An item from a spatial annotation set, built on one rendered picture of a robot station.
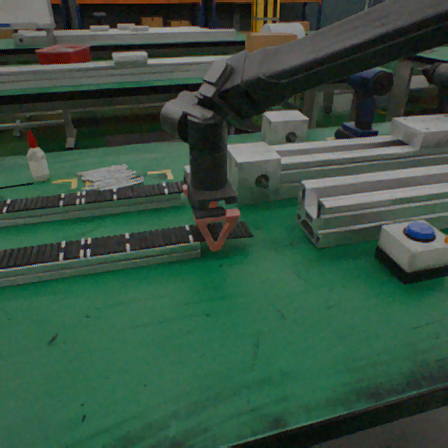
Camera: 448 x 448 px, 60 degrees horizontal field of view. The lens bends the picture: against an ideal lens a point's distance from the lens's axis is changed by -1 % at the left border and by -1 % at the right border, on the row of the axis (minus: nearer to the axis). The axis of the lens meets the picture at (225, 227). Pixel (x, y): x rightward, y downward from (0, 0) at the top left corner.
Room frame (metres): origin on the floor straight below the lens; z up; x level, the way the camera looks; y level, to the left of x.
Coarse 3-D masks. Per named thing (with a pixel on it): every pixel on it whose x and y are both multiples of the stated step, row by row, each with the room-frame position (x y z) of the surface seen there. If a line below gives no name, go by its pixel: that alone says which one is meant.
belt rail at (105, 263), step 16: (112, 256) 0.49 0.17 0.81; (128, 256) 0.50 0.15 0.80; (144, 256) 0.50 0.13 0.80; (160, 256) 0.51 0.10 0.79; (176, 256) 0.52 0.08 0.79; (192, 256) 0.52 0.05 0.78; (0, 272) 0.45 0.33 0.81; (16, 272) 0.46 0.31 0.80; (32, 272) 0.46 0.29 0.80; (48, 272) 0.47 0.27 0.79; (64, 272) 0.47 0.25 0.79; (80, 272) 0.48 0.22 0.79; (96, 272) 0.48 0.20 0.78
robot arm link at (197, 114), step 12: (192, 108) 0.57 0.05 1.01; (204, 108) 0.55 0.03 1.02; (192, 120) 0.53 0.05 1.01; (204, 120) 0.53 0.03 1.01; (216, 120) 0.53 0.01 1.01; (192, 132) 0.53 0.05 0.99; (204, 132) 0.52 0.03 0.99; (216, 132) 0.53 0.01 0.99; (192, 144) 0.53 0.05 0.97; (204, 144) 0.52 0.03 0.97; (216, 144) 0.53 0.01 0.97
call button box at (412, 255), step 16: (400, 224) 0.53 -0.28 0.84; (384, 240) 0.51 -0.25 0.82; (400, 240) 0.49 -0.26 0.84; (416, 240) 0.48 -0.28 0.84; (432, 240) 0.48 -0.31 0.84; (384, 256) 0.51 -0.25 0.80; (400, 256) 0.47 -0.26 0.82; (416, 256) 0.45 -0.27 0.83; (432, 256) 0.46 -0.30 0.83; (400, 272) 0.47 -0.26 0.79; (416, 272) 0.46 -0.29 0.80; (432, 272) 0.46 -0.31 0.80
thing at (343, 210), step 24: (432, 168) 0.70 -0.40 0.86; (312, 192) 0.62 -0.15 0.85; (336, 192) 0.63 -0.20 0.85; (360, 192) 0.65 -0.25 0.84; (384, 192) 0.60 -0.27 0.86; (408, 192) 0.60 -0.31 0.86; (432, 192) 0.60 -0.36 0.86; (312, 216) 0.59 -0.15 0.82; (336, 216) 0.55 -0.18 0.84; (360, 216) 0.57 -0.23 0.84; (384, 216) 0.58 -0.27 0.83; (408, 216) 0.59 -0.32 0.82; (432, 216) 0.61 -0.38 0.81; (312, 240) 0.57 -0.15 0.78; (336, 240) 0.56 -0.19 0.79; (360, 240) 0.57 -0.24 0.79
